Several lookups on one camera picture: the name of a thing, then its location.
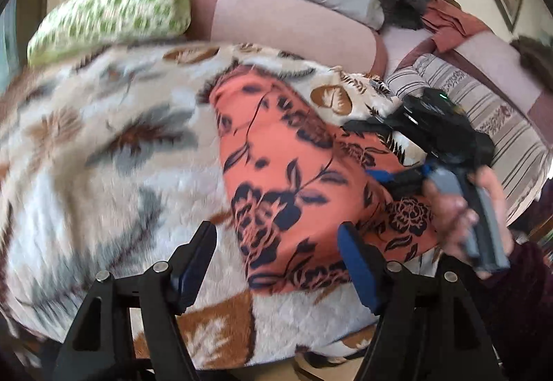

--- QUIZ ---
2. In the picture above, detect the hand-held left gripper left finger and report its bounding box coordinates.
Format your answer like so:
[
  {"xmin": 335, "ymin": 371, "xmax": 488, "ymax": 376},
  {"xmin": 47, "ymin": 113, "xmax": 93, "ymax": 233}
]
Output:
[{"xmin": 52, "ymin": 221, "xmax": 217, "ymax": 381}]

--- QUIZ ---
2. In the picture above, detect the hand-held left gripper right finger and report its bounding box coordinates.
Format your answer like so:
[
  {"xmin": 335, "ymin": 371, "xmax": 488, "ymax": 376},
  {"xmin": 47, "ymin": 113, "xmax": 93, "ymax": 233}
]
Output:
[{"xmin": 337, "ymin": 221, "xmax": 505, "ymax": 381}]

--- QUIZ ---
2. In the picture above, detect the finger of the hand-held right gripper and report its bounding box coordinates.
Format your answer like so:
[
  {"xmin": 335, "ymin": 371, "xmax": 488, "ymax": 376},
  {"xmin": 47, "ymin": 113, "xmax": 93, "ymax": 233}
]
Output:
[
  {"xmin": 366, "ymin": 167, "xmax": 433, "ymax": 198},
  {"xmin": 343, "ymin": 118, "xmax": 396, "ymax": 135}
]

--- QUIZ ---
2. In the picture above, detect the orange floral blouse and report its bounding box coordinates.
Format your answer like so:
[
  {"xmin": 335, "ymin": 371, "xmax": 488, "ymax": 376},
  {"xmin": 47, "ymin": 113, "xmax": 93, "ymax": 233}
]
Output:
[{"xmin": 209, "ymin": 65, "xmax": 437, "ymax": 291}]

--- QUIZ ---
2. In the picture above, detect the person's right forearm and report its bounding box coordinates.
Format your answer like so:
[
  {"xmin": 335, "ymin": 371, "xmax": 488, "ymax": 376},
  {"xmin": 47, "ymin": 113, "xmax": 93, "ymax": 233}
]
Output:
[{"xmin": 441, "ymin": 239, "xmax": 553, "ymax": 381}]

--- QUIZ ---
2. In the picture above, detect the person's right hand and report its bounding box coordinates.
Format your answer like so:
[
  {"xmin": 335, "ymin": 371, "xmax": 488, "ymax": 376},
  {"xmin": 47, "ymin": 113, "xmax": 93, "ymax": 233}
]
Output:
[{"xmin": 421, "ymin": 167, "xmax": 513, "ymax": 256}]

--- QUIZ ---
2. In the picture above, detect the striped cushion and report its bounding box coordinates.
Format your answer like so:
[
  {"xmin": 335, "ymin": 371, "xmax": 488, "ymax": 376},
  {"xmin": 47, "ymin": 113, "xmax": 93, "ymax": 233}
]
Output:
[{"xmin": 384, "ymin": 54, "xmax": 553, "ymax": 226}]

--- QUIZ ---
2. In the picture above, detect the pink bolster pillow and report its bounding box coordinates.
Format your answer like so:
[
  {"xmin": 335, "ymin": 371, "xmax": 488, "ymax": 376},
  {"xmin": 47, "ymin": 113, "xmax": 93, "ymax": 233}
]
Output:
[
  {"xmin": 382, "ymin": 24, "xmax": 553, "ymax": 135},
  {"xmin": 190, "ymin": 0, "xmax": 387, "ymax": 77}
]

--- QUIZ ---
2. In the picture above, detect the rust coloured cloth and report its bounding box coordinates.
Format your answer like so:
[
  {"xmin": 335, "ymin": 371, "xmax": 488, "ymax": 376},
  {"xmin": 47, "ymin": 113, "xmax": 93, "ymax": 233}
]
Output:
[{"xmin": 421, "ymin": 0, "xmax": 489, "ymax": 53}]

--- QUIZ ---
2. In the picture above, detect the dark furry cloth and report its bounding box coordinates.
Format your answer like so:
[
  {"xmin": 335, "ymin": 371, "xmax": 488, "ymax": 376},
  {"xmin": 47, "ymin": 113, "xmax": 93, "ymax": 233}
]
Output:
[
  {"xmin": 376, "ymin": 0, "xmax": 433, "ymax": 31},
  {"xmin": 512, "ymin": 35, "xmax": 553, "ymax": 81}
]

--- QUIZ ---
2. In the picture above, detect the leaf print fleece blanket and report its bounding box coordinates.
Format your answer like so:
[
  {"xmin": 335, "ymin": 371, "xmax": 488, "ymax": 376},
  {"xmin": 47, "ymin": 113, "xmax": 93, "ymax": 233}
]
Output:
[{"xmin": 0, "ymin": 41, "xmax": 428, "ymax": 371}]

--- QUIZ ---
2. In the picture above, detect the green checkered pillow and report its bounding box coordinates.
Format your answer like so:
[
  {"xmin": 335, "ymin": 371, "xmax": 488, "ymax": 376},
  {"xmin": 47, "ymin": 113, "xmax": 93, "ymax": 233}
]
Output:
[{"xmin": 27, "ymin": 0, "xmax": 200, "ymax": 66}]

